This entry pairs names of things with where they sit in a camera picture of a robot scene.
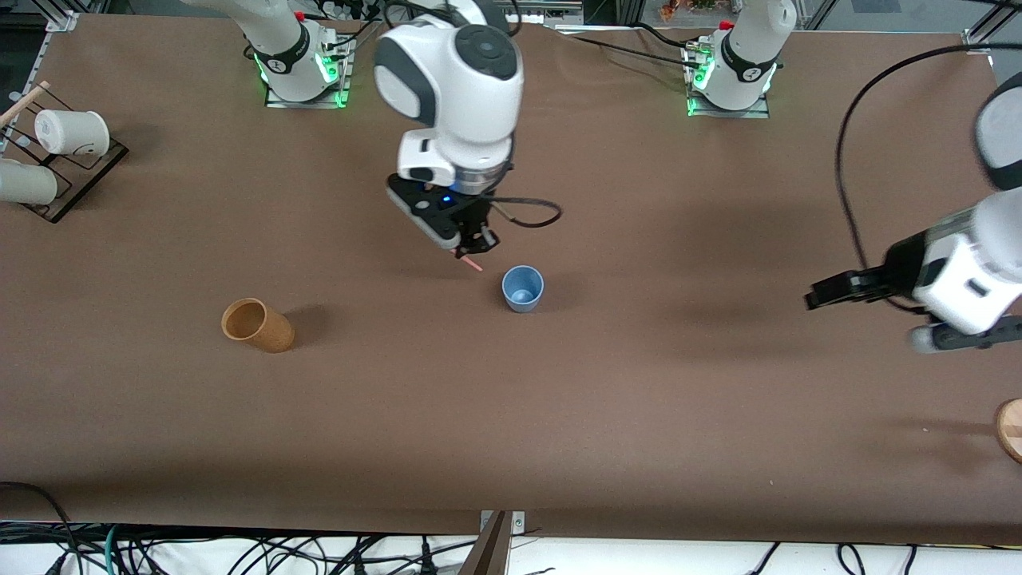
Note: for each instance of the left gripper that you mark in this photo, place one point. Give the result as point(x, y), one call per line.
point(901, 267)

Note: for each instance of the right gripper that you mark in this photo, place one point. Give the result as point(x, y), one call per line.
point(477, 226)

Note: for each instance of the pink chopstick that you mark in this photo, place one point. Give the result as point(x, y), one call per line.
point(473, 263)

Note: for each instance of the blue plastic cup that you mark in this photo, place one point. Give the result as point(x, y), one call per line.
point(523, 289)

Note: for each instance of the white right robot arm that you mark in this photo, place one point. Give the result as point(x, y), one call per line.
point(463, 80)

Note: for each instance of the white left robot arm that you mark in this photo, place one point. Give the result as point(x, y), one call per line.
point(750, 56)

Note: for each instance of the tan bamboo cup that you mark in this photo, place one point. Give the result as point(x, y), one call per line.
point(259, 327)

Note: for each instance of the black cup rack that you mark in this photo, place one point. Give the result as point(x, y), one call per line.
point(84, 172)

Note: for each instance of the white cup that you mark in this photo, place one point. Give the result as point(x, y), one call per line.
point(72, 132)
point(28, 184)

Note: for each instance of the round wooden disc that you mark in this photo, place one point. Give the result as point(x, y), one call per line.
point(1012, 431)

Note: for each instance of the wooden stick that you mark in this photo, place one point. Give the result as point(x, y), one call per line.
point(24, 101)

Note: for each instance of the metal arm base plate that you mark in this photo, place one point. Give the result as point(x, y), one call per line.
point(307, 104)
point(730, 114)

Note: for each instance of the aluminium frame corner bracket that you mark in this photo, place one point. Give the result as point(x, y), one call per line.
point(64, 21)
point(978, 38)

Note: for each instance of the metal table edge bracket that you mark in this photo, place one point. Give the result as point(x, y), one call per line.
point(519, 522)

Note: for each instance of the brown wooden post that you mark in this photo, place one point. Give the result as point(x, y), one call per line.
point(489, 551)

